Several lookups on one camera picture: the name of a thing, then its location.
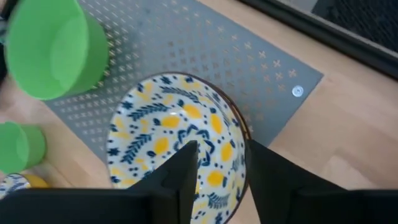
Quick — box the yellow bowl with patterned inside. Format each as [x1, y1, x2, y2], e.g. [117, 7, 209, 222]
[106, 72, 252, 224]
[0, 172, 51, 200]

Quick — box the black table frame rail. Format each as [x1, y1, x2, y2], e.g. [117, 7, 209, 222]
[238, 0, 398, 80]

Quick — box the green plastic mini bowl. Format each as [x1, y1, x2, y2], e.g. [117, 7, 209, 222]
[4, 0, 110, 101]
[0, 121, 48, 175]

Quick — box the grey perforated metal shelf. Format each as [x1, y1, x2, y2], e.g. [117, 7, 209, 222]
[43, 0, 325, 163]

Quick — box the black mesh floor mat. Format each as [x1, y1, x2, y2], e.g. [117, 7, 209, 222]
[310, 0, 398, 54]

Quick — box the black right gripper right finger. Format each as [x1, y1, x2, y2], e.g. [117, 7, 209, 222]
[246, 139, 398, 224]

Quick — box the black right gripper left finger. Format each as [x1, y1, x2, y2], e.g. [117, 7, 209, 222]
[0, 140, 200, 224]

